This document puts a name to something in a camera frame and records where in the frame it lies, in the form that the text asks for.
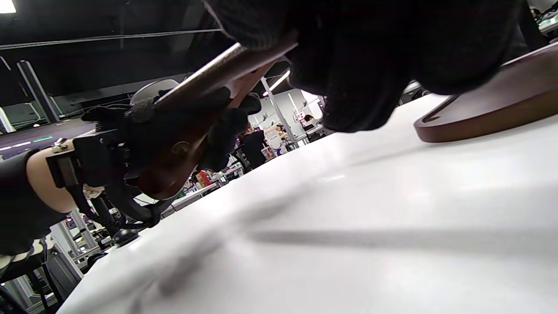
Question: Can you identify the person's left forearm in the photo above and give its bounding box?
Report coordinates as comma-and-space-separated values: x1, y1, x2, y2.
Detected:
0, 147, 105, 257

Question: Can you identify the white ceiling light strip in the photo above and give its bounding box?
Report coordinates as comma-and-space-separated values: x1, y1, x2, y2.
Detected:
263, 70, 290, 96

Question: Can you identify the person's right hand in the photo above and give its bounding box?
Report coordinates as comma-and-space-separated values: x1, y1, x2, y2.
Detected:
204, 0, 551, 133

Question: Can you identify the brown wooden key rack bar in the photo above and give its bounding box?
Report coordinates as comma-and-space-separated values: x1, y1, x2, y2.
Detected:
139, 60, 280, 202

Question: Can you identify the person's left hand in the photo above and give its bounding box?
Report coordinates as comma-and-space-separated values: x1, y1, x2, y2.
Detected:
82, 86, 262, 175

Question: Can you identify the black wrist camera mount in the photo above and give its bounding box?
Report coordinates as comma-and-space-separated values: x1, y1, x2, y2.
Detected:
46, 129, 164, 247

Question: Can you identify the aluminium frame post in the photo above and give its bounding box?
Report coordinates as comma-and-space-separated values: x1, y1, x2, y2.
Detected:
261, 76, 299, 149

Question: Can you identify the brown wooden key rack tray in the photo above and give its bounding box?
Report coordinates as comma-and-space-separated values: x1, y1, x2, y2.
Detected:
414, 41, 558, 143

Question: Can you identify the grey white tracking controller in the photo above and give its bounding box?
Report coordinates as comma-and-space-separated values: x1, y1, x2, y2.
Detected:
130, 79, 180, 106

